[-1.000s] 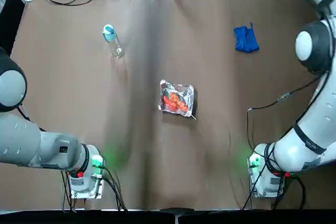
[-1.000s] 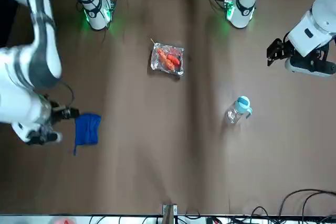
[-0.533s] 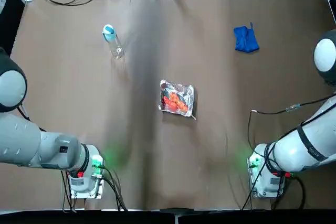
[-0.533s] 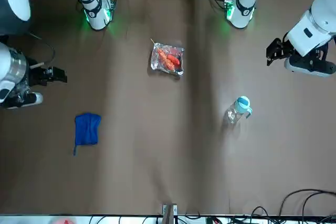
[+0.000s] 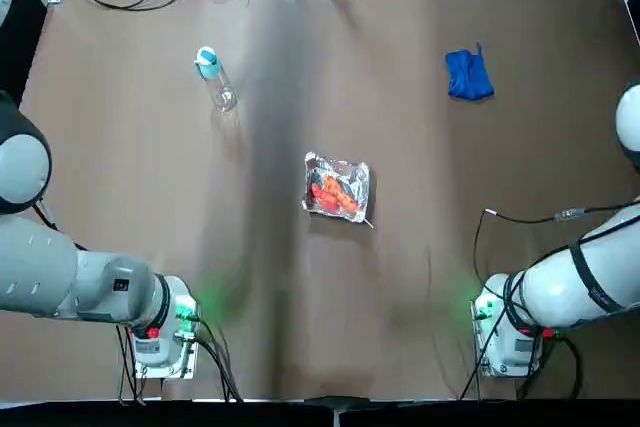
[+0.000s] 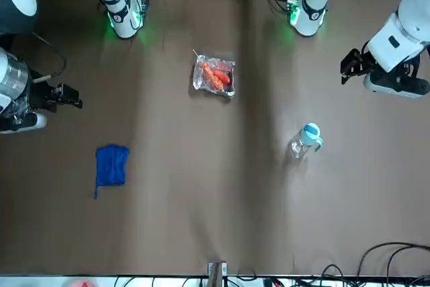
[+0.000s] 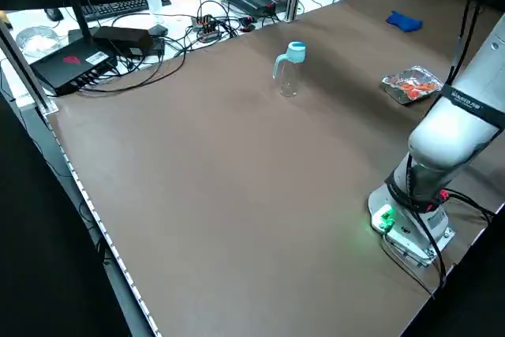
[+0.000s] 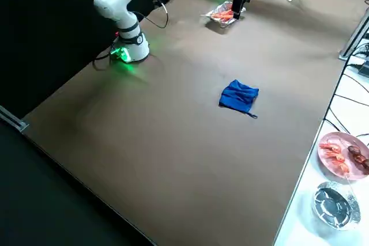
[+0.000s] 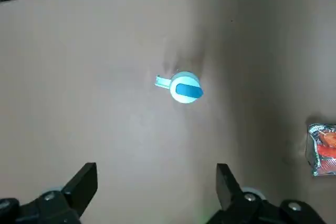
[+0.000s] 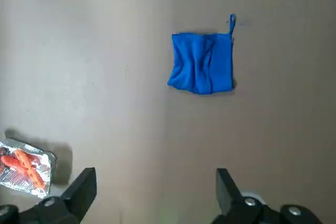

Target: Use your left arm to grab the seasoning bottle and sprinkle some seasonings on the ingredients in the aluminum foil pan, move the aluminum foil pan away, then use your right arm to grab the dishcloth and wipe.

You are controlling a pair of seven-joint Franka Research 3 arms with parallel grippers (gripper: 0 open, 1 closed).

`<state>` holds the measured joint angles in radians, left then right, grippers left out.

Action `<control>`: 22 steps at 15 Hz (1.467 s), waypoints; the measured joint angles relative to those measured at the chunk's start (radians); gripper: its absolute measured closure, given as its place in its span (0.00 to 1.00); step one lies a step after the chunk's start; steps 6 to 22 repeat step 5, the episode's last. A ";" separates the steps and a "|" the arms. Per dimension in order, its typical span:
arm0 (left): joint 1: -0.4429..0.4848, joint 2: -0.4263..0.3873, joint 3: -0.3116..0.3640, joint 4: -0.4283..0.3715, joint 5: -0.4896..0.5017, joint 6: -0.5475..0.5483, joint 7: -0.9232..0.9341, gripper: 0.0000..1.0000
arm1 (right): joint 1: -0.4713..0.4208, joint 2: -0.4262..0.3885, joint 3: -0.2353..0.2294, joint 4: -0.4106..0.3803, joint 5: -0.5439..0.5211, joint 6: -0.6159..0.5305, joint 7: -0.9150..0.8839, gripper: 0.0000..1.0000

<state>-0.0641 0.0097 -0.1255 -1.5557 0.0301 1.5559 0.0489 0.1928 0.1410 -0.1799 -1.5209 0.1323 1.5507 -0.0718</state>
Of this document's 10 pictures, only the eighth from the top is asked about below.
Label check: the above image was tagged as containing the round aluminum foil pan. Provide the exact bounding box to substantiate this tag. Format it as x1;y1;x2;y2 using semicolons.
311;181;362;232

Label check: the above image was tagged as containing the orange shrimp skewer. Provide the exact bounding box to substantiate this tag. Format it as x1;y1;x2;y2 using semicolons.
201;9;235;22
318;141;356;196

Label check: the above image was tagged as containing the pink plate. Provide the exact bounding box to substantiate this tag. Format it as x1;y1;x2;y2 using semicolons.
317;131;369;183

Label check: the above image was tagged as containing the black power adapter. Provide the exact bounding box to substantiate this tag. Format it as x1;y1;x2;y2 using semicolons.
357;60;369;79

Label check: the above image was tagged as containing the aluminium profile post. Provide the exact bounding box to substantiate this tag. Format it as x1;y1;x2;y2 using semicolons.
339;9;369;61

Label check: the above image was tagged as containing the rectangular aluminum foil pan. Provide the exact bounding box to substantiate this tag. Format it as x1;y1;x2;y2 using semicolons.
201;1;247;29

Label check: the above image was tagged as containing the aluminium frame rail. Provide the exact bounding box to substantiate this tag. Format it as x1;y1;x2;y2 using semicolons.
0;104;30;134

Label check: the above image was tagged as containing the blue dishcloth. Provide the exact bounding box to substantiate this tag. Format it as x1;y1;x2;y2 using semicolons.
218;79;259;119

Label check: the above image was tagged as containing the dark meat skewer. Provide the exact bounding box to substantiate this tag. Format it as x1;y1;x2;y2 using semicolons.
338;138;369;169

